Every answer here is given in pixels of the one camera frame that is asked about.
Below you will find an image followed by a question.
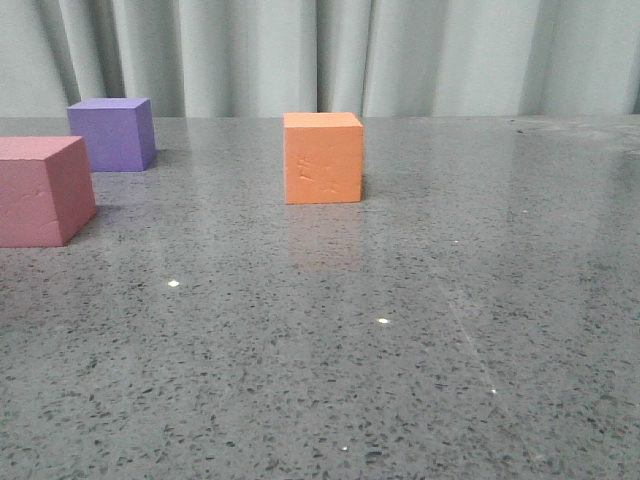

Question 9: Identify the light grey curtain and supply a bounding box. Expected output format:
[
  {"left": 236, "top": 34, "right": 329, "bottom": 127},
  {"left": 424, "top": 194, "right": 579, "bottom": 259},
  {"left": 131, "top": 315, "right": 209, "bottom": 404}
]
[{"left": 1, "top": 1, "right": 639, "bottom": 118}]

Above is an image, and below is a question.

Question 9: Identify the purple foam cube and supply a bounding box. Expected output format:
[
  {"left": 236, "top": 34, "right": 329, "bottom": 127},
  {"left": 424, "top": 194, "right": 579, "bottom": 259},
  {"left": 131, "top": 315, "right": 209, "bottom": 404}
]
[{"left": 67, "top": 98, "right": 156, "bottom": 172}]

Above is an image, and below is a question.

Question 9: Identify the pink foam cube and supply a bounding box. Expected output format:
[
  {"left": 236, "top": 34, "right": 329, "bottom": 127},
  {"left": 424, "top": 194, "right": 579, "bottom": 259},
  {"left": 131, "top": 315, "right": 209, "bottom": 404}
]
[{"left": 1, "top": 136, "right": 97, "bottom": 247}]

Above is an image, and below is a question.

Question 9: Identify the orange foam cube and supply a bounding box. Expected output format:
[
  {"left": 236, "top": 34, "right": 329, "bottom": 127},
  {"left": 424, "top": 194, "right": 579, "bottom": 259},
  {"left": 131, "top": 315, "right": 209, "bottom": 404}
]
[{"left": 283, "top": 112, "right": 364, "bottom": 204}]

